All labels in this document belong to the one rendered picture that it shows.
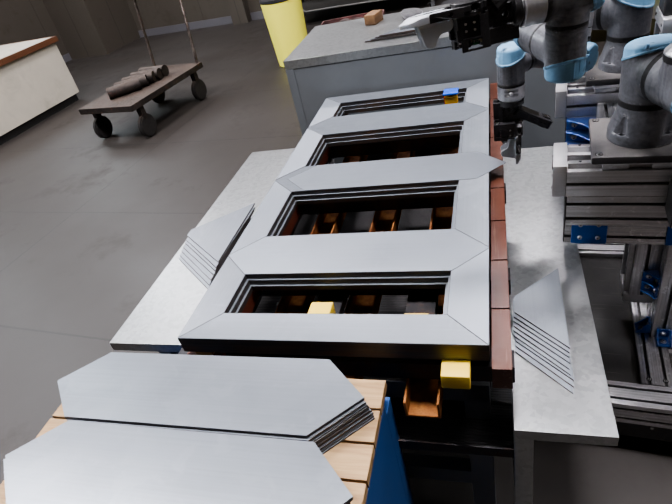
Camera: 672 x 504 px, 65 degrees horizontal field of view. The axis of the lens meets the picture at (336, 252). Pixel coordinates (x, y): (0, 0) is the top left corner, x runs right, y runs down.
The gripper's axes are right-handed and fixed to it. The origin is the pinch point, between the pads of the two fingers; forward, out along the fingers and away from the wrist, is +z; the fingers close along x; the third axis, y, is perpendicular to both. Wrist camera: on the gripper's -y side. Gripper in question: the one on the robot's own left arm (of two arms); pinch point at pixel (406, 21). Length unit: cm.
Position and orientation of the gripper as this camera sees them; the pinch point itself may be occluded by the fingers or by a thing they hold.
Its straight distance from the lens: 104.0
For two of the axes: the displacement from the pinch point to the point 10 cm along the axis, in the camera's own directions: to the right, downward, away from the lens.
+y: 2.2, 8.6, 4.5
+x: -0.8, -4.5, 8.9
